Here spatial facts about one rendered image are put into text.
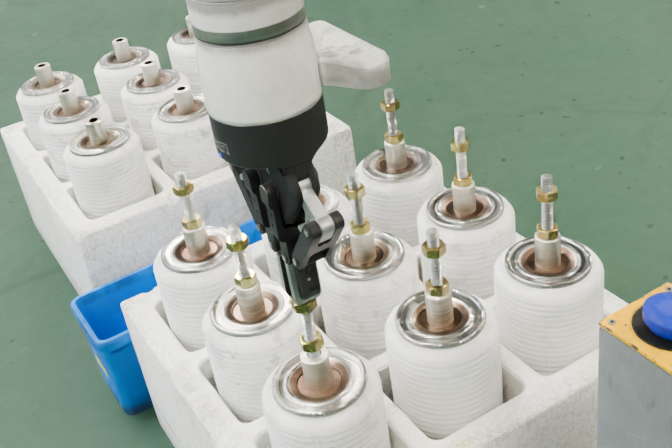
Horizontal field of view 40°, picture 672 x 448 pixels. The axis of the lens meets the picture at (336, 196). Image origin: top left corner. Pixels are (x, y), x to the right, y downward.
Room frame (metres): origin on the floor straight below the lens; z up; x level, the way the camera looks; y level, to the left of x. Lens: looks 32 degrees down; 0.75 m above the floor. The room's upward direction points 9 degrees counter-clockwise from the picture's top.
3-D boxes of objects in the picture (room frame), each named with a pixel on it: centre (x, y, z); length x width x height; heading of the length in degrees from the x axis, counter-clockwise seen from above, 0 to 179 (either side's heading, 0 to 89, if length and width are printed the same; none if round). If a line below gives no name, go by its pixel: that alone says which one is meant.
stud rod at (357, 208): (0.69, -0.02, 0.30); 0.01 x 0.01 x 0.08
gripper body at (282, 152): (0.54, 0.04, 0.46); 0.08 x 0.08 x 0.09
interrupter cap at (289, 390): (0.54, 0.04, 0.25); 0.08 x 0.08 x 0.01
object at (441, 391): (0.59, -0.07, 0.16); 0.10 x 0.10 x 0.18
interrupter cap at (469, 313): (0.59, -0.07, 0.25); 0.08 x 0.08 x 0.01
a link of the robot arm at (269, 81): (0.54, 0.02, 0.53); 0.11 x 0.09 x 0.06; 116
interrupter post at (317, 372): (0.54, 0.04, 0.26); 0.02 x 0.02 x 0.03
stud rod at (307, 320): (0.54, 0.04, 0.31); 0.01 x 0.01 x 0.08
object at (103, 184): (1.02, 0.28, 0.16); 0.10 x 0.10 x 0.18
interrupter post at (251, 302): (0.64, 0.09, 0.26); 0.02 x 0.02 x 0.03
